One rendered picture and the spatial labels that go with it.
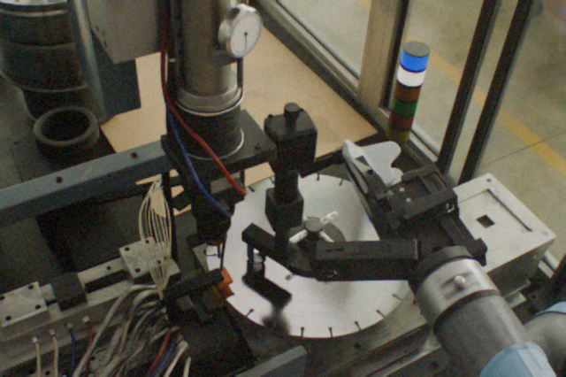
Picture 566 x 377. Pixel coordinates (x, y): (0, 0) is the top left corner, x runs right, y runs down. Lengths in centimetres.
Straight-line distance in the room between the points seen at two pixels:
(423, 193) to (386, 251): 8
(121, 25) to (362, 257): 34
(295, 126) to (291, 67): 97
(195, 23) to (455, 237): 34
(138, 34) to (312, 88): 101
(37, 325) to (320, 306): 45
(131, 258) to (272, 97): 67
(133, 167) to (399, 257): 51
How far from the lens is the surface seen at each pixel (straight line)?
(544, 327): 77
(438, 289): 64
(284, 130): 76
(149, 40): 70
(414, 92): 114
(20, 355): 114
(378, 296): 99
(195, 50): 67
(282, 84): 167
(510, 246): 119
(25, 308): 108
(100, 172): 103
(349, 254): 68
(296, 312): 96
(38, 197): 102
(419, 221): 70
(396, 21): 145
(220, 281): 96
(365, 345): 106
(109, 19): 68
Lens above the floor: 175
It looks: 46 degrees down
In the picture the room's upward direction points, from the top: 4 degrees clockwise
